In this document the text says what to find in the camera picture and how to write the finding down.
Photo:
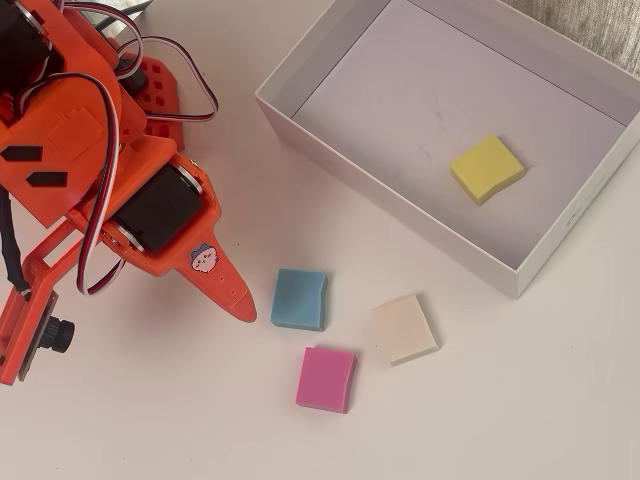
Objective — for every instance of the pink foam cuboid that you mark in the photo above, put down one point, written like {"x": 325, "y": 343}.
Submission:
{"x": 322, "y": 377}

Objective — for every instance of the white cardboard box bin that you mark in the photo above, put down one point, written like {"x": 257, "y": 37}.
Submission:
{"x": 425, "y": 100}

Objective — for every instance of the beige woven curtain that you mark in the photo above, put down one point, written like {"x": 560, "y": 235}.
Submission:
{"x": 600, "y": 30}

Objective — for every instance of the yellow foam cuboid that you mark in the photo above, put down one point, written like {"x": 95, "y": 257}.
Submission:
{"x": 485, "y": 167}

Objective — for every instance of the blue foam cuboid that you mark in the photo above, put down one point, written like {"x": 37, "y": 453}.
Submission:
{"x": 297, "y": 297}

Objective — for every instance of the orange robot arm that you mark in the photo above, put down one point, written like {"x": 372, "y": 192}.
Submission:
{"x": 75, "y": 130}

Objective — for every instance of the cream foam cuboid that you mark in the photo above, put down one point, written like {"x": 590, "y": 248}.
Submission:
{"x": 405, "y": 327}

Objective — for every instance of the wrist camera with orange mount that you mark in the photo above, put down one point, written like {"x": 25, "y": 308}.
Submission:
{"x": 55, "y": 332}

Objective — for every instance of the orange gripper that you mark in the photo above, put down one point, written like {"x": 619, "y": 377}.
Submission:
{"x": 150, "y": 212}

